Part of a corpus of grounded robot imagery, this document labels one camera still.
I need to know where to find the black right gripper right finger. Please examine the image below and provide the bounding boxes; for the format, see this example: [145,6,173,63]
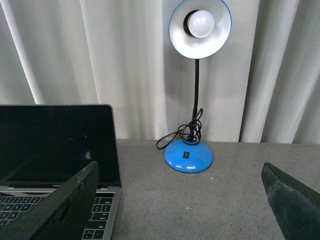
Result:
[261,162,320,240]

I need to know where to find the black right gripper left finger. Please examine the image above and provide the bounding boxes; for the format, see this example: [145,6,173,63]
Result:
[0,161,99,240]

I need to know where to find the grey laptop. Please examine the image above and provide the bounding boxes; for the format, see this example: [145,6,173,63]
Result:
[0,104,121,240]

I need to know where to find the white curtain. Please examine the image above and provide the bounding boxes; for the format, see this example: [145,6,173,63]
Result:
[0,0,320,144]

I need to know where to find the blue desk lamp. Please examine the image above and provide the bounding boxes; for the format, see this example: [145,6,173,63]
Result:
[162,0,232,174]

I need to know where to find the black lamp power cable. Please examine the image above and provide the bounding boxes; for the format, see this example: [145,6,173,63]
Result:
[156,107,204,151]

